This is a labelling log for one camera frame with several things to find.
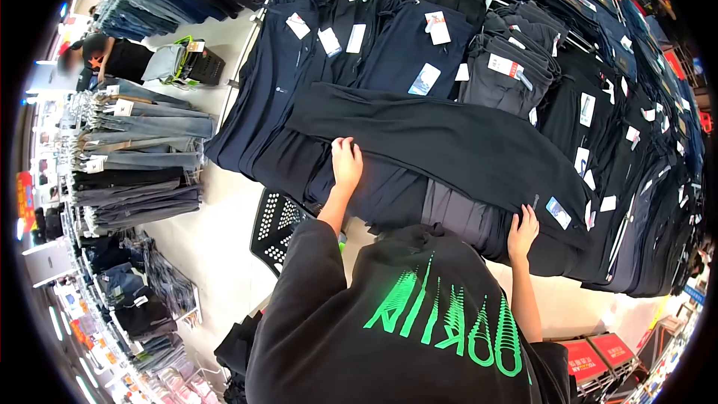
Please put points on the black trousers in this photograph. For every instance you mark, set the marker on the black trousers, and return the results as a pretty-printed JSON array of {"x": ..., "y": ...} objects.
[{"x": 449, "y": 146}]

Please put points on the red box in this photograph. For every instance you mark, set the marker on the red box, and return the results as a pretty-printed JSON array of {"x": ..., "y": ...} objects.
[
  {"x": 584, "y": 360},
  {"x": 612, "y": 348}
]

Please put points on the rack of grey and blue jeans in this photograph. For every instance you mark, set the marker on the rack of grey and blue jeans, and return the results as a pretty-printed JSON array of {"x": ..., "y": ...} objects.
[{"x": 140, "y": 140}]

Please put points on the person's right hand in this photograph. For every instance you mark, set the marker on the person's right hand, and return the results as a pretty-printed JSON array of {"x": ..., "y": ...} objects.
[{"x": 520, "y": 238}]

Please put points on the display table of dark trousers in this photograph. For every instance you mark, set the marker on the display table of dark trousers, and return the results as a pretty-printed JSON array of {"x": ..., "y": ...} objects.
[{"x": 392, "y": 50}]

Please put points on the person's left hand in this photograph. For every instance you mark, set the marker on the person's left hand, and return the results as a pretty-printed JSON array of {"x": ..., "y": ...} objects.
[{"x": 346, "y": 167}]

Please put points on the person's left fingers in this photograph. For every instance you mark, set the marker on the person's left fingers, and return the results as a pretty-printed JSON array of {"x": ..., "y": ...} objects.
[{"x": 343, "y": 145}]

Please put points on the rack of dark folded jeans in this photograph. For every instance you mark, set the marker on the rack of dark folded jeans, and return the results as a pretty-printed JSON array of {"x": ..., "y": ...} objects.
[{"x": 140, "y": 303}]

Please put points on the black perforated shopping basket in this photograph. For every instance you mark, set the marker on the black perforated shopping basket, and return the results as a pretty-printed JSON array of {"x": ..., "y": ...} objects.
[{"x": 275, "y": 224}]

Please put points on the person's right fingers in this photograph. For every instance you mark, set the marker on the person's right fingers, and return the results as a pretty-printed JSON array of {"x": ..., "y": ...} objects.
[{"x": 526, "y": 219}]

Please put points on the person's body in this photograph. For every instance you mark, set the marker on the person's body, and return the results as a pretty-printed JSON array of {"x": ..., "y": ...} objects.
[{"x": 404, "y": 336}]

